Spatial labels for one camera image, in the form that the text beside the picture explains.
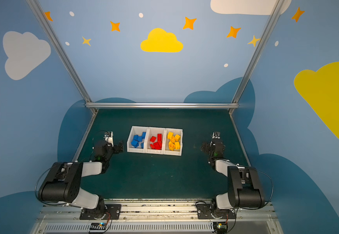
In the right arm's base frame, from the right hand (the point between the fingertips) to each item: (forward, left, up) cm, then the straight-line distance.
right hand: (213, 141), depth 94 cm
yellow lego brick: (+5, +24, -4) cm, 25 cm away
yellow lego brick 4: (-2, +24, -4) cm, 24 cm away
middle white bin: (+8, +41, -3) cm, 42 cm away
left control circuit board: (-49, +63, -9) cm, 80 cm away
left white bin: (+9, +54, -3) cm, 55 cm away
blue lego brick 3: (+3, +51, -5) cm, 51 cm away
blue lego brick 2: (+3, +54, -4) cm, 54 cm away
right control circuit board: (-45, 0, -10) cm, 47 cm away
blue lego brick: (-2, +53, -3) cm, 53 cm away
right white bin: (-1, +31, 0) cm, 31 cm away
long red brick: (+5, +37, -6) cm, 38 cm away
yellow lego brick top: (+5, +29, -2) cm, 30 cm away
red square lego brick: (-2, +41, -7) cm, 42 cm away
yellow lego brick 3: (-3, +28, -3) cm, 28 cm away
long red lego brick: (-2, +38, -5) cm, 38 cm away
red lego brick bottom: (+4, +42, -6) cm, 42 cm away
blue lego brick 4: (-3, +48, -4) cm, 48 cm away
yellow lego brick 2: (+3, +27, -5) cm, 28 cm away
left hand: (-3, +66, +1) cm, 66 cm away
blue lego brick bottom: (+3, +47, -1) cm, 48 cm away
